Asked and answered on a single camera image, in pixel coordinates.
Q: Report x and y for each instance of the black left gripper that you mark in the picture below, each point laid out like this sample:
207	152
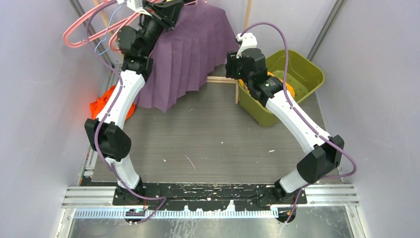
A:
165	14

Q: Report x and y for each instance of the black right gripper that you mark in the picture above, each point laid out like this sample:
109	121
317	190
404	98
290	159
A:
232	61

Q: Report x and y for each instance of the purple skirt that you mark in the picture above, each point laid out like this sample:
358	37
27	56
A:
185	56

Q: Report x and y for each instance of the pink plastic hanger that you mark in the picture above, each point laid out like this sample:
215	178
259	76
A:
144	39

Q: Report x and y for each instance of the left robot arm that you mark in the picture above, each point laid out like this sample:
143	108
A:
105	131

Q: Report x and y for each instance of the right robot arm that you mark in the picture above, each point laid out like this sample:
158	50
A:
322	151

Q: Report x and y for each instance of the pink empty hanger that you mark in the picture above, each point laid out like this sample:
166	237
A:
82	21

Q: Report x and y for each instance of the wooden clothes rack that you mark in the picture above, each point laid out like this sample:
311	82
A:
242	8

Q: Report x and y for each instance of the green plastic basket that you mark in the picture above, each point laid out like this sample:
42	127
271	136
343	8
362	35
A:
303	78

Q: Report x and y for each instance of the orange cloth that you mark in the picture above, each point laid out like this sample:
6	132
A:
97	106

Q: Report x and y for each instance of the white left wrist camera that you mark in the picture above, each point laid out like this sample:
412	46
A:
137	6

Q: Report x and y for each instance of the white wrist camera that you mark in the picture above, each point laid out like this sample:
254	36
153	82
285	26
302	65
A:
137	6
245	41

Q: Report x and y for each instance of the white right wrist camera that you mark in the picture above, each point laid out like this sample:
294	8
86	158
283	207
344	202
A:
245	41

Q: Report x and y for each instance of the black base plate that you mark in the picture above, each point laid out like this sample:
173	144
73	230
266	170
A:
207	196

